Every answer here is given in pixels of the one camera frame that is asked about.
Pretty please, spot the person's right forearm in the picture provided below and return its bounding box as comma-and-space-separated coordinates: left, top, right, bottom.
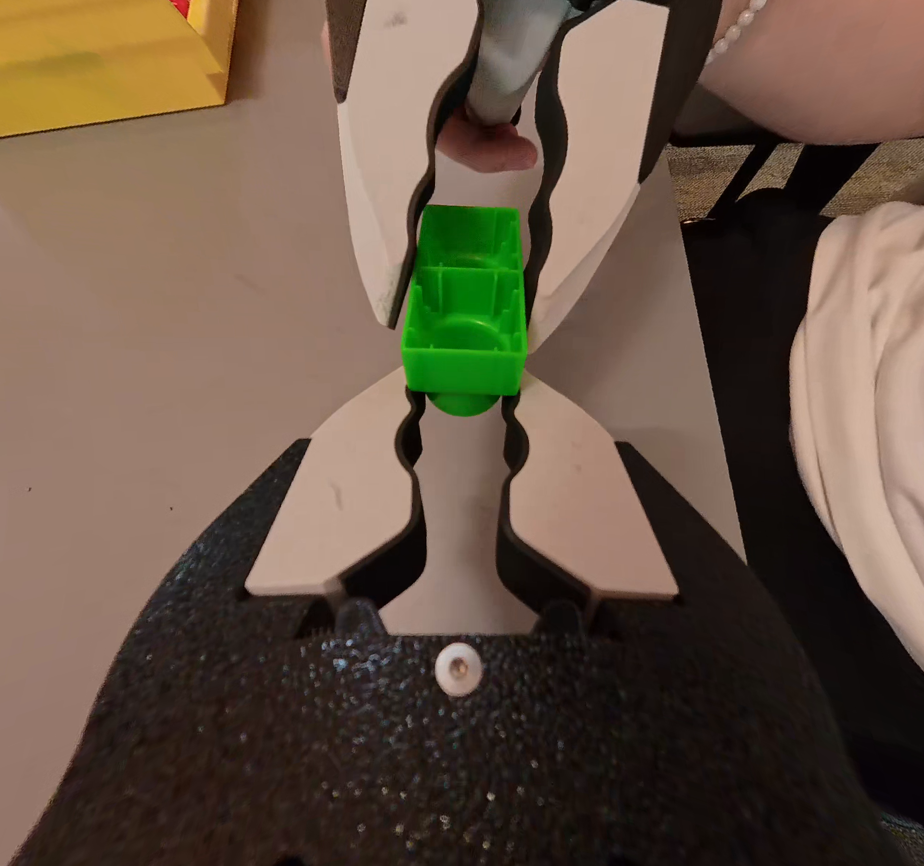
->
670, 0, 924, 147

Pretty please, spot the green plastic object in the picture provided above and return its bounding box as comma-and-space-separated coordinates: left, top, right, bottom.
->
399, 205, 531, 421

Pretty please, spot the pearl bracelet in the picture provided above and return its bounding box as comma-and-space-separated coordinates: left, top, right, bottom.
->
704, 0, 799, 67

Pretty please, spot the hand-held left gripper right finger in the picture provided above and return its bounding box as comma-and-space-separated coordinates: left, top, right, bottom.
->
496, 371, 680, 624

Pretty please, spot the person's right hand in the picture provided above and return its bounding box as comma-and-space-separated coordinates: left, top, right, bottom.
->
436, 102, 541, 176

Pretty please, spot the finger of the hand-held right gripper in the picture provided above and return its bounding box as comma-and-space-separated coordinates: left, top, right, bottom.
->
522, 0, 674, 350
334, 0, 482, 331

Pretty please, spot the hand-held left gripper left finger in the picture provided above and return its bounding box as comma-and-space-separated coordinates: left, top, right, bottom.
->
246, 369, 430, 622

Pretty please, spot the yellow plastic bin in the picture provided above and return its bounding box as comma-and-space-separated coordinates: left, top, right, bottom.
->
0, 0, 245, 140

